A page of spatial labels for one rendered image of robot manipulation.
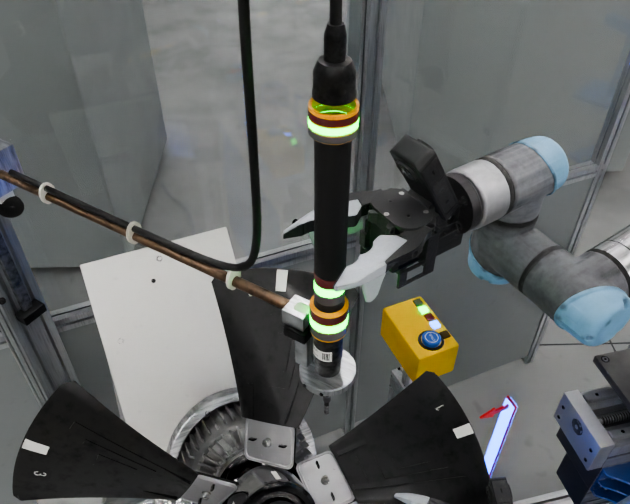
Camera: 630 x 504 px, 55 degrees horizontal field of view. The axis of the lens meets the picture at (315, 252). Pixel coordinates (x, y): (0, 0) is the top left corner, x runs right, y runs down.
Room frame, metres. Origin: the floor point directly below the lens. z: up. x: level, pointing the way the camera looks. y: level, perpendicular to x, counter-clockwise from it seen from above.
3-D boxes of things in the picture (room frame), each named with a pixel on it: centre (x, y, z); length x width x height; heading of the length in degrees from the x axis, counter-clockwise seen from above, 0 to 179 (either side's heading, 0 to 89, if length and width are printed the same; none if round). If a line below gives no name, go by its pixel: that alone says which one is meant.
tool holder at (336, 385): (0.46, -0.01, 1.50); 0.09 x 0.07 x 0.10; 58
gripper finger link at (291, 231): (0.51, -0.01, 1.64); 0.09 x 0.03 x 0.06; 102
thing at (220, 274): (0.62, 0.25, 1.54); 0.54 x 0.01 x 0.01; 58
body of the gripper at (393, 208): (0.53, -0.12, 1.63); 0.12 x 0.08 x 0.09; 124
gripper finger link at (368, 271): (0.44, -0.06, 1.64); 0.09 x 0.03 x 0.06; 145
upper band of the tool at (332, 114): (0.46, -0.02, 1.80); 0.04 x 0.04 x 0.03
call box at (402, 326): (0.87, -0.23, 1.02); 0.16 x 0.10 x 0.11; 23
